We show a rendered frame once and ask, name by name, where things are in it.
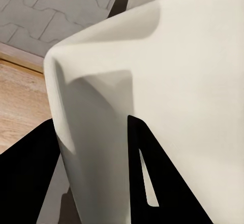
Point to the fixed window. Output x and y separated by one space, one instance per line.
29 28

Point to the bowl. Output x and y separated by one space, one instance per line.
179 66

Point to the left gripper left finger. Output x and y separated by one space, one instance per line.
26 170

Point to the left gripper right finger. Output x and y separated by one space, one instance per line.
177 203

